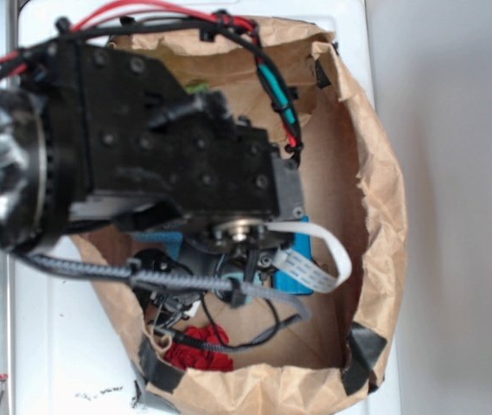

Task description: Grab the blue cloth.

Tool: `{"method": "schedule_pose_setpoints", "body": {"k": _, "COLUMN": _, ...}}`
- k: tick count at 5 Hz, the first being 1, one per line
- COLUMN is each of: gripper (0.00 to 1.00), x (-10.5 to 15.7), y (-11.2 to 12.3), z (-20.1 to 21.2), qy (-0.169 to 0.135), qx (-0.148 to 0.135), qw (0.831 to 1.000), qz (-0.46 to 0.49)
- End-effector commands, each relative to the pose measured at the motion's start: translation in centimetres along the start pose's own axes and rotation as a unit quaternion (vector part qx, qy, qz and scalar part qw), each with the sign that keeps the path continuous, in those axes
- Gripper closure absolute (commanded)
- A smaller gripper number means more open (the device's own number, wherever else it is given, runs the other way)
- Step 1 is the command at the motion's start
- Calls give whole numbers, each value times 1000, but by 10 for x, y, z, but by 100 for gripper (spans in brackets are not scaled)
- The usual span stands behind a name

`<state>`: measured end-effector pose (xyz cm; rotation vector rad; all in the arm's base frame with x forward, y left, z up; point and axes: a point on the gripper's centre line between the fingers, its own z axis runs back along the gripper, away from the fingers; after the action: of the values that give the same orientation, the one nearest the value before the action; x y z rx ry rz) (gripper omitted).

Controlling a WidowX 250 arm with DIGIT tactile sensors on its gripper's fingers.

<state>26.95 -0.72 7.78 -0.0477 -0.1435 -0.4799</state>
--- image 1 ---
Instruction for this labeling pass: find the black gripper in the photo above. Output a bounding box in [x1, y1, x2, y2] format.
[132, 225, 293, 320]

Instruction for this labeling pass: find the light blue cloth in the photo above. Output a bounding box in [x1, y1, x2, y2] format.
[220, 272, 252, 309]

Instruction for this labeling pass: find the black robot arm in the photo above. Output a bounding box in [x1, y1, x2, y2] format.
[0, 35, 304, 307]

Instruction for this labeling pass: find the blue wooden block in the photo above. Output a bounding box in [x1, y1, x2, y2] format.
[272, 233, 314, 296]

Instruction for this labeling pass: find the red crumpled paper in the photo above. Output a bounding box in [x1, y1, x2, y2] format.
[164, 325, 234, 372]

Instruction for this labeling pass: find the brown paper bag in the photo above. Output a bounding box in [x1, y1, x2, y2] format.
[93, 17, 408, 414]

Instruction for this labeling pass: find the green plush toy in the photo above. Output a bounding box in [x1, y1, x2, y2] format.
[184, 82, 210, 95]

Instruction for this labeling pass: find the white flat ribbon cable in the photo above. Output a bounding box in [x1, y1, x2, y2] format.
[265, 220, 354, 294]

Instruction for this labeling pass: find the grey braided cable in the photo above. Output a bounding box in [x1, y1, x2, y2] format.
[27, 252, 314, 354]

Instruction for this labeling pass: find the red black wire bundle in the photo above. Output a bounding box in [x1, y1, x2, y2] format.
[0, 0, 305, 168]

